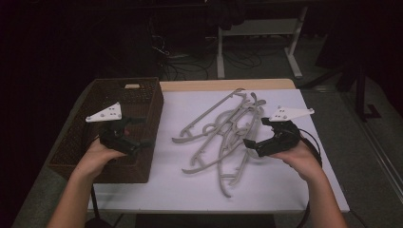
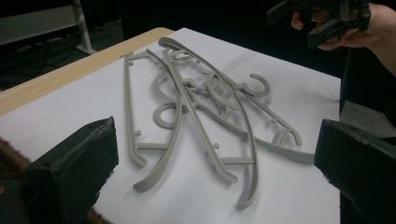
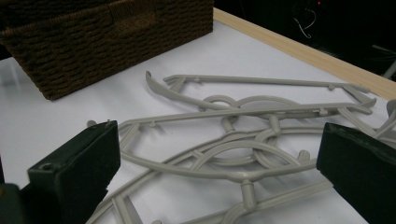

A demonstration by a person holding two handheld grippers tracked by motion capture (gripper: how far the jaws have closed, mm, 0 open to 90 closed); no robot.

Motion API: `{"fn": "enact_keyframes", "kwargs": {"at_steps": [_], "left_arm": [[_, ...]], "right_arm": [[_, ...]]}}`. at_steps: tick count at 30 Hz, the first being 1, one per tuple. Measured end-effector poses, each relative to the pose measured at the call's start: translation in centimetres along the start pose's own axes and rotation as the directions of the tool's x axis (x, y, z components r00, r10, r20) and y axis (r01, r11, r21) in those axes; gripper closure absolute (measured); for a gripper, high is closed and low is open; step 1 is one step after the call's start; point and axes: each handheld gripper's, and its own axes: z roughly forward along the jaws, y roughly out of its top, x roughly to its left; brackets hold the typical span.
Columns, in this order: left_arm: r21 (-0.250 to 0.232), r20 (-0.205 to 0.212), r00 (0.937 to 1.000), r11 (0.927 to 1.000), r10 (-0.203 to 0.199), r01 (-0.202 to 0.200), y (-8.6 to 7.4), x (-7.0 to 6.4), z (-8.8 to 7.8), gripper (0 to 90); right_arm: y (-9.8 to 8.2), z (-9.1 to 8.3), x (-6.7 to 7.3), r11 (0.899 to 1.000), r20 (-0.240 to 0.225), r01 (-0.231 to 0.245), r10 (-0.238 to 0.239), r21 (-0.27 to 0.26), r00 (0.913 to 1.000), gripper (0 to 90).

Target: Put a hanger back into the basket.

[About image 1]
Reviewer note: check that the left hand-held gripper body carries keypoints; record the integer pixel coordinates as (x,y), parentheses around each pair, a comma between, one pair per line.
(118,139)

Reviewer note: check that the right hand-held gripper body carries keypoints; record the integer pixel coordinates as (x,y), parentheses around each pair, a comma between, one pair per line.
(285,139)

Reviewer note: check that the brown woven basket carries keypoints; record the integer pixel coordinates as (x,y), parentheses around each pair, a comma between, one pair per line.
(104,91)

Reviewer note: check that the grey plastic hanger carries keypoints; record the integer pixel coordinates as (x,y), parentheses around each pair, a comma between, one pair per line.
(221,186)
(190,138)
(206,167)
(202,152)

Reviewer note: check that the person's right hand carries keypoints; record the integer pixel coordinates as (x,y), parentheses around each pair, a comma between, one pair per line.
(302,161)

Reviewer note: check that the person's left hand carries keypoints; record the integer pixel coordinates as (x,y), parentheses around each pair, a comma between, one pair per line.
(93,158)

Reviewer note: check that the white table mat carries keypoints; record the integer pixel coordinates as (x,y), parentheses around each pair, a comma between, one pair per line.
(269,196)

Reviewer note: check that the black floor stand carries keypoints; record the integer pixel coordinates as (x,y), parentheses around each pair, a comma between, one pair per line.
(361,95)

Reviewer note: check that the white desk frame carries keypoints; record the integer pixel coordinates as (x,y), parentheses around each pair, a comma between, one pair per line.
(220,57)

